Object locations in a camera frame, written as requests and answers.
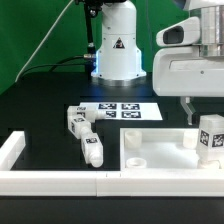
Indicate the white marker sheet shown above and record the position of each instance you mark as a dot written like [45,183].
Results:
[127,110]

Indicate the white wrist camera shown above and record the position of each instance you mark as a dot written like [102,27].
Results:
[183,33]

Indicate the white U-shaped fence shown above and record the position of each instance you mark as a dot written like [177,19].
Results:
[124,182]

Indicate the white square table top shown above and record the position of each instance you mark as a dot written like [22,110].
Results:
[159,148]

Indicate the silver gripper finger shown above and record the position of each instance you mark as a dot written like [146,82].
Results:
[188,108]

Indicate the black camera pole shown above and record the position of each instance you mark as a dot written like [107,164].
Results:
[91,10]

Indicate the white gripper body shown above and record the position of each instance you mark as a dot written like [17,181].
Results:
[180,71]

